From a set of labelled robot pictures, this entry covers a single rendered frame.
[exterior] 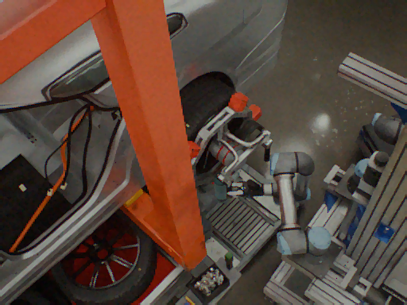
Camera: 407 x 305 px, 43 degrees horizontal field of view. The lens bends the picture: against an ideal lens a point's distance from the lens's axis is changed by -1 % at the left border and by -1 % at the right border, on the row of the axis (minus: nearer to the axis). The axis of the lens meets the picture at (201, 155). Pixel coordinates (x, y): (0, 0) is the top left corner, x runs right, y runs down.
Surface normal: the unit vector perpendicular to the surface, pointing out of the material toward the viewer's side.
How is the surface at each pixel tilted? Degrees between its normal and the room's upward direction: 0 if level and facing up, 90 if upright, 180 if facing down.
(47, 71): 40
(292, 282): 0
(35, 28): 90
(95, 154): 7
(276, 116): 0
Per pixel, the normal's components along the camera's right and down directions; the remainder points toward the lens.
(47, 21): 0.72, 0.57
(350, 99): -0.07, -0.51
